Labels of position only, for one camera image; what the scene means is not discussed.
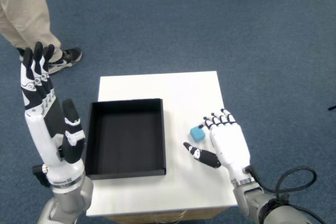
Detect black white sneaker with swoosh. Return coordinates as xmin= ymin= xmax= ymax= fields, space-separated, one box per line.
xmin=48 ymin=47 xmax=83 ymax=75

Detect black open box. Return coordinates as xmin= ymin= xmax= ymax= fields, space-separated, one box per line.
xmin=84 ymin=98 xmax=167 ymax=180

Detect beige trousers of person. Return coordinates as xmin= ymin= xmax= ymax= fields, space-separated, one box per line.
xmin=0 ymin=0 xmax=63 ymax=57

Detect small blue cube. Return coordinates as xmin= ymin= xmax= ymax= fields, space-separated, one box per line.
xmin=189 ymin=126 xmax=207 ymax=143

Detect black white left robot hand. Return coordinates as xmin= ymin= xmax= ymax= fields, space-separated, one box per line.
xmin=20 ymin=41 xmax=87 ymax=187

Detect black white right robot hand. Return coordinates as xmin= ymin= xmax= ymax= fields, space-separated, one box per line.
xmin=183 ymin=108 xmax=257 ymax=185

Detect white table with wooden sides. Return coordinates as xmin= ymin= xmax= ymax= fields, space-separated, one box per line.
xmin=86 ymin=70 xmax=246 ymax=222

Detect black left wrist connector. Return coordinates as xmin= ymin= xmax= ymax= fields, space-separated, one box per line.
xmin=33 ymin=164 xmax=52 ymax=188

